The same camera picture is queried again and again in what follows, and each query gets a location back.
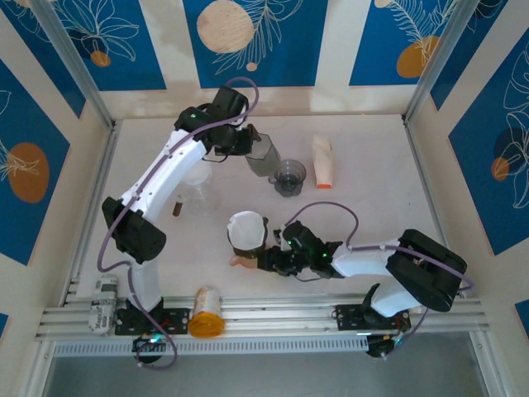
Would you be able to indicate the pink translucent carafe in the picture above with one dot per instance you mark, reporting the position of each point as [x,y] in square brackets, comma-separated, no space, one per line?
[241,261]

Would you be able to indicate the smoke grey plastic dripper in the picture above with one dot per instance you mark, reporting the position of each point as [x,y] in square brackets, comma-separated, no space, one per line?
[295,171]

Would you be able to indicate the clear plastic dripper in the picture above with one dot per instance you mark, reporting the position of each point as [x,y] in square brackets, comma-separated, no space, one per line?
[194,187]

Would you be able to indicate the coffee filter packet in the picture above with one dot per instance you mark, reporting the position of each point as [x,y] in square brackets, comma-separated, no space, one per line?
[322,165]

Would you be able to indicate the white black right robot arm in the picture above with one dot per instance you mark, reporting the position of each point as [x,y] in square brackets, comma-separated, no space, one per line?
[368,262]

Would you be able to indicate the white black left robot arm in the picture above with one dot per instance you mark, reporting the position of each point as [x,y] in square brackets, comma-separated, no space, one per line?
[165,169]

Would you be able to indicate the orange pill bottle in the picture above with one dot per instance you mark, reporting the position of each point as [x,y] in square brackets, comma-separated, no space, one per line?
[206,322]

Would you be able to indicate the black right controller board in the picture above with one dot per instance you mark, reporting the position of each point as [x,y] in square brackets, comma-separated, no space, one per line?
[378,347]

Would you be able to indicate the black controller board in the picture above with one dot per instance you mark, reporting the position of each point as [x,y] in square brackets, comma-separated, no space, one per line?
[142,345]
[378,347]

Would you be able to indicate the black left controller board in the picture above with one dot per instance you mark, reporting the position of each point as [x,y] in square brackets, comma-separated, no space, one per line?
[142,345]

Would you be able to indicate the white printed box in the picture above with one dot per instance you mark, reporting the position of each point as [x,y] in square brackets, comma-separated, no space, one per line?
[103,306]

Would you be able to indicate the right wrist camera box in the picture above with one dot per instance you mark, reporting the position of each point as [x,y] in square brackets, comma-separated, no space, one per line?
[299,235]

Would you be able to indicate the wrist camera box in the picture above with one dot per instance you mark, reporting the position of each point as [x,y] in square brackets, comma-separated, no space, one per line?
[299,235]
[230,103]

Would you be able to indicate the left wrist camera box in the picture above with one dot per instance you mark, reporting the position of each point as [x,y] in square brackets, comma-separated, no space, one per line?
[230,103]

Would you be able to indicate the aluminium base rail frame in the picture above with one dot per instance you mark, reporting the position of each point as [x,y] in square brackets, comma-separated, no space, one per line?
[281,310]

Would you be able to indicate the aluminium side rail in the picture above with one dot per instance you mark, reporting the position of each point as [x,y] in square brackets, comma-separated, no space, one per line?
[101,173]
[425,182]

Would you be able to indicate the aluminium corner post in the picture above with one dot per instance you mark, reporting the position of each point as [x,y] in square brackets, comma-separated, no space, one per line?
[438,62]
[78,70]

